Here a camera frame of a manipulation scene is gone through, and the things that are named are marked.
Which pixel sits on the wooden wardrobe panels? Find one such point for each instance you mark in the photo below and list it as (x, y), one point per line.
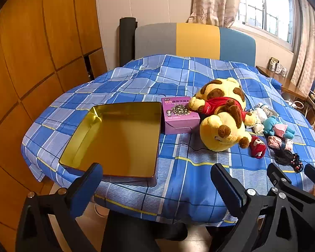
(46, 48)

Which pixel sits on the black wig with beads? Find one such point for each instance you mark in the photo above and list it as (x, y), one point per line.
(286, 157)

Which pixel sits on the gold metal tin tray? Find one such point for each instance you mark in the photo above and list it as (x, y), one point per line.
(123, 138)

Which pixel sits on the pink towel blue band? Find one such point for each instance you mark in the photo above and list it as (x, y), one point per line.
(276, 142)

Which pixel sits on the black rolled mat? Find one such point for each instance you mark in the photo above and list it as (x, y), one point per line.
(127, 27)

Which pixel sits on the purple cardboard box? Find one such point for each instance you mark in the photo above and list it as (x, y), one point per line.
(178, 118)

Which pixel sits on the beige floral curtain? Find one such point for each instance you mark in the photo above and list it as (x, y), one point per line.
(220, 13)

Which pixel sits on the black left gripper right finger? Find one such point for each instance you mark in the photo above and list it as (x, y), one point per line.
(264, 223)

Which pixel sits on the white socks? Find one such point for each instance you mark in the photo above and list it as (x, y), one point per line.
(262, 112)

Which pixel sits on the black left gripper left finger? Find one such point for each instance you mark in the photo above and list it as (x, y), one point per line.
(35, 231)

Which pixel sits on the small red plush doll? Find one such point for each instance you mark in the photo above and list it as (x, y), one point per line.
(257, 146)

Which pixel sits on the teal plush bear pink dress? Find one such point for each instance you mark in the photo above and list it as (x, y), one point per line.
(273, 127)

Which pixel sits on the blue plaid bed cover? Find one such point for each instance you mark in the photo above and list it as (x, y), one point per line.
(181, 189)

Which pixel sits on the window with metal bars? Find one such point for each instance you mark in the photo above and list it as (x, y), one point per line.
(273, 19)

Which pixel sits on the wooden side desk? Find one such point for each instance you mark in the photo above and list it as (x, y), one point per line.
(287, 86)

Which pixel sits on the yellow brown plush dog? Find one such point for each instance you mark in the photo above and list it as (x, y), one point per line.
(222, 103)

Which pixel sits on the grey yellow blue headboard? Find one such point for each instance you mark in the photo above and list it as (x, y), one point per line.
(194, 40)

